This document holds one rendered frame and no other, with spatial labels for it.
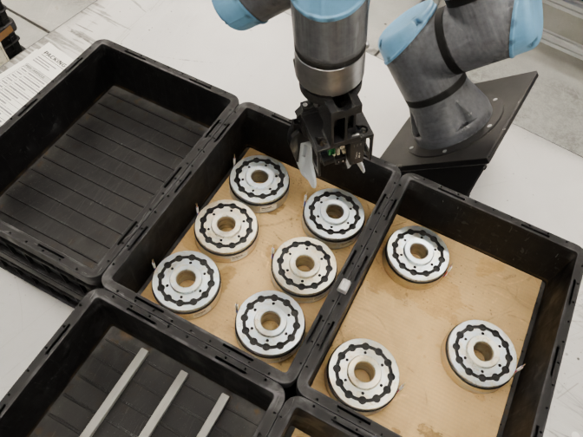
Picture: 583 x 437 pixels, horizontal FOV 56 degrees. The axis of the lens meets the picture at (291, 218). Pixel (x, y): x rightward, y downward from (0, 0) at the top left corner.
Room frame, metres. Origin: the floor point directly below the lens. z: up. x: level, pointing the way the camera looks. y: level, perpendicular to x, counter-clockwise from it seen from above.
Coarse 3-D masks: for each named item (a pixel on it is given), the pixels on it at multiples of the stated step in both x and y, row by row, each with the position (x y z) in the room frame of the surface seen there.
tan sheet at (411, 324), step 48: (384, 240) 0.48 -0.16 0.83; (384, 288) 0.39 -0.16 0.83; (432, 288) 0.40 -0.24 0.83; (480, 288) 0.42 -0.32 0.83; (528, 288) 0.43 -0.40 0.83; (336, 336) 0.30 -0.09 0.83; (384, 336) 0.31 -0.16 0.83; (432, 336) 0.32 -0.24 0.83; (432, 384) 0.25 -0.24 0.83; (432, 432) 0.18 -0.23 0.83; (480, 432) 0.19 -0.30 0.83
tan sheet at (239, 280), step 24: (288, 168) 0.61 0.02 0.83; (216, 192) 0.54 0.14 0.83; (288, 192) 0.55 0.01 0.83; (312, 192) 0.56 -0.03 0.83; (264, 216) 0.50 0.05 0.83; (288, 216) 0.51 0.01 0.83; (192, 240) 0.44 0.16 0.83; (264, 240) 0.45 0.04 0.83; (216, 264) 0.40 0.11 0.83; (240, 264) 0.40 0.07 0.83; (264, 264) 0.41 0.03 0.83; (240, 288) 0.36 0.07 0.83; (264, 288) 0.37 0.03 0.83; (216, 312) 0.32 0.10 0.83; (312, 312) 0.34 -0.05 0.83; (288, 360) 0.26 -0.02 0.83
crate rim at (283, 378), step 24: (288, 120) 0.63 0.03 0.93; (216, 144) 0.56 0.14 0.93; (192, 168) 0.51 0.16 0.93; (384, 168) 0.56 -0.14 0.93; (168, 192) 0.46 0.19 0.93; (384, 192) 0.51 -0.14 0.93; (360, 240) 0.42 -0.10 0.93; (120, 264) 0.33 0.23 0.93; (120, 288) 0.29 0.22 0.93; (336, 288) 0.33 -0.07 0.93; (168, 312) 0.27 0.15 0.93; (216, 336) 0.24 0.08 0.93; (312, 336) 0.26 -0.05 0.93; (240, 360) 0.22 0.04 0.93; (288, 384) 0.20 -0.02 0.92
